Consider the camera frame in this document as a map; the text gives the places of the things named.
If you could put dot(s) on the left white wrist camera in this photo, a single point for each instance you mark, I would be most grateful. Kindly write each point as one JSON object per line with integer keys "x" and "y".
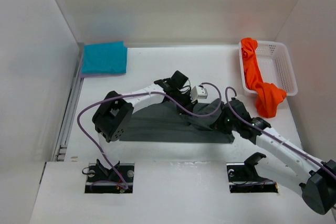
{"x": 198, "y": 92}

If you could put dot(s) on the grey t shirt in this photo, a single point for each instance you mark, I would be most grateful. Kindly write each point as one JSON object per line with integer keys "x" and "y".
{"x": 164, "y": 123}

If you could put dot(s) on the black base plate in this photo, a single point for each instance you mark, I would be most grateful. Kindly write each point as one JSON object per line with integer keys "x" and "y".
{"x": 244, "y": 179}
{"x": 102, "y": 180}

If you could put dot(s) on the orange t shirt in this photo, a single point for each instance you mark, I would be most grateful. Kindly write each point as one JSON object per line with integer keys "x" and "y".
{"x": 269, "y": 96}

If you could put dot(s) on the teal t shirt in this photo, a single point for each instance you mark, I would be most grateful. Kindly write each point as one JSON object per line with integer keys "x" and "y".
{"x": 105, "y": 58}

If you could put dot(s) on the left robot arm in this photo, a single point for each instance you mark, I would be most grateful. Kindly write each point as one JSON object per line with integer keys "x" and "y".
{"x": 113, "y": 115}

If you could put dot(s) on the white plastic bin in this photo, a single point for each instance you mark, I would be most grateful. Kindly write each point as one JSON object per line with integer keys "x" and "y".
{"x": 275, "y": 66}

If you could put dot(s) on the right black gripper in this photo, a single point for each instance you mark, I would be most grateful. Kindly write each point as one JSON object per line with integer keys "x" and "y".
{"x": 223, "y": 114}

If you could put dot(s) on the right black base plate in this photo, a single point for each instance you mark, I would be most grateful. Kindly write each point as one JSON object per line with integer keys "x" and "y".
{"x": 244, "y": 179}

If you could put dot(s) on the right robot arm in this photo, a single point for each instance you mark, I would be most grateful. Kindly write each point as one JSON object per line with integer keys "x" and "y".
{"x": 311, "y": 178}

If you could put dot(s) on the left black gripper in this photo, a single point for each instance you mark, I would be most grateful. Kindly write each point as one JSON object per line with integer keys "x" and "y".
{"x": 189, "y": 105}

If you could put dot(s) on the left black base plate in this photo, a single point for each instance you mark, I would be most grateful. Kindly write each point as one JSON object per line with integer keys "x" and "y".
{"x": 102, "y": 180}

